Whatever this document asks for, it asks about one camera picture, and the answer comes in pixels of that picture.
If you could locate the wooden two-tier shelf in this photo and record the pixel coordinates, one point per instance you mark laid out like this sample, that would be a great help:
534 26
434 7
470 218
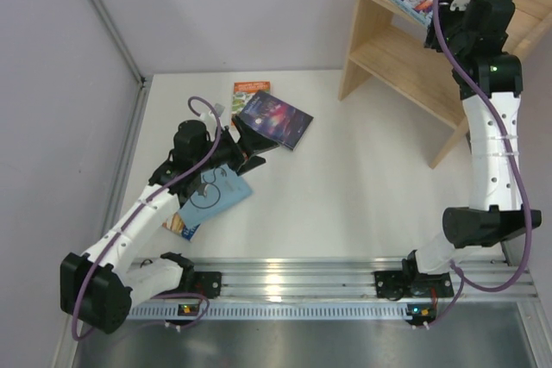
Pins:
377 48

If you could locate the orange treehouse book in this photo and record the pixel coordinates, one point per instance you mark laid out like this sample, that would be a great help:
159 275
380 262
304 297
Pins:
244 91

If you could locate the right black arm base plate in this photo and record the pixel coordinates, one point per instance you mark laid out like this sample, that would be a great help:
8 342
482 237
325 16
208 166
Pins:
396 285

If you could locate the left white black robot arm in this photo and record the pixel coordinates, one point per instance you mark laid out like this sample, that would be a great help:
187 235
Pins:
99 287

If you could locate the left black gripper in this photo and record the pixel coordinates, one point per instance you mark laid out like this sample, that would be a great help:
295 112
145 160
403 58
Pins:
237 151

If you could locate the aluminium mounting rail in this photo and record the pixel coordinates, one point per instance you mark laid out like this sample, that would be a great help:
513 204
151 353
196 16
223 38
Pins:
294 280

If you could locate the perforated cable duct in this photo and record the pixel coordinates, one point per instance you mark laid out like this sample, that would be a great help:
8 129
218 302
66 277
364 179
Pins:
180 311

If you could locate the blue colourful picture book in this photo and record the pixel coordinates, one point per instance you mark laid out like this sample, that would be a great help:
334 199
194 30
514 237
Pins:
176 225

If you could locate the light blue swan book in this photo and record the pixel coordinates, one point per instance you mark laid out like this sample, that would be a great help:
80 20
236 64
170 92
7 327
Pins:
219 190

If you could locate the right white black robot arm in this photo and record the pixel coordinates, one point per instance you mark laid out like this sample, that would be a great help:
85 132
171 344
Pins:
490 83

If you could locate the dark purple galaxy book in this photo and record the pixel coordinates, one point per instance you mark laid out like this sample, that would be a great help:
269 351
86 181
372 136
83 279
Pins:
275 119

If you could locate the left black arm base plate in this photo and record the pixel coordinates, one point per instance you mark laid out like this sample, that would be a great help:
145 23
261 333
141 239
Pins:
206 283

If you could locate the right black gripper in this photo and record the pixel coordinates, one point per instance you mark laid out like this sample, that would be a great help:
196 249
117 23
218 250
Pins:
437 29

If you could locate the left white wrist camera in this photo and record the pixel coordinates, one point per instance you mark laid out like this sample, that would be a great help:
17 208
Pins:
209 117

